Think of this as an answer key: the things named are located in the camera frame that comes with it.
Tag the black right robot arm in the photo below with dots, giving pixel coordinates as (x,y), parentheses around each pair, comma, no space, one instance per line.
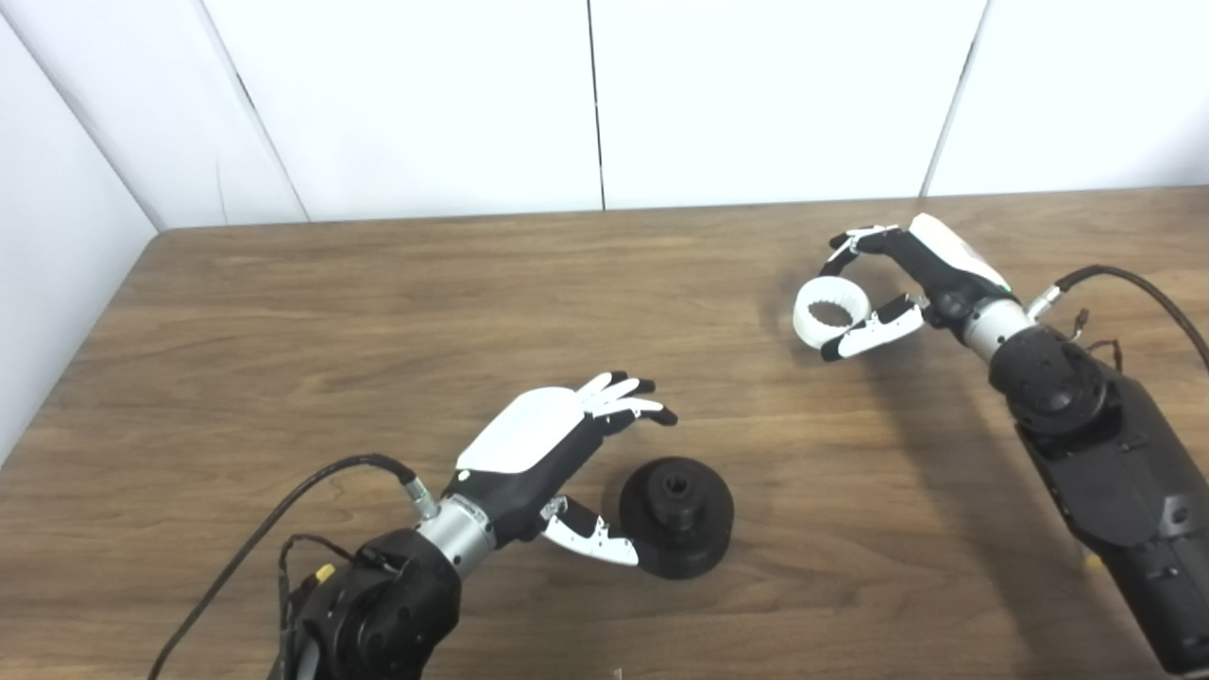
(1115,463)

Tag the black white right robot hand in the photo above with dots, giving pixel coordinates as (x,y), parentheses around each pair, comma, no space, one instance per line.
(949,274)

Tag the round black plastic part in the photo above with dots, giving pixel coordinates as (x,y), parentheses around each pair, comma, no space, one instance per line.
(694,538)

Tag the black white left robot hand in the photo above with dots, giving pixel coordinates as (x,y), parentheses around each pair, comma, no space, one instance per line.
(529,439)

